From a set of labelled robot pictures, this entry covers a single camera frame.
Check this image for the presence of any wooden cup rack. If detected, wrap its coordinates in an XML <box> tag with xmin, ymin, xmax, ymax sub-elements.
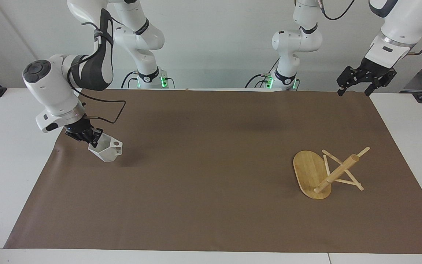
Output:
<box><xmin>293</xmin><ymin>147</ymin><xmax>371</xmax><ymax>200</ymax></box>

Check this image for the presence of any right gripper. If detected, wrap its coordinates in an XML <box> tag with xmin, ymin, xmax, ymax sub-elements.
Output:
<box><xmin>64</xmin><ymin>118</ymin><xmax>104</xmax><ymax>148</ymax></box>

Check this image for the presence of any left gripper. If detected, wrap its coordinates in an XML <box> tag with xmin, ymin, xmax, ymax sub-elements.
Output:
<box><xmin>337</xmin><ymin>58</ymin><xmax>397</xmax><ymax>97</ymax></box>

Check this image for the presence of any white faceted cup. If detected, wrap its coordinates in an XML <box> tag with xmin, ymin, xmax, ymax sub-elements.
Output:
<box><xmin>88</xmin><ymin>133</ymin><xmax>123</xmax><ymax>162</ymax></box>

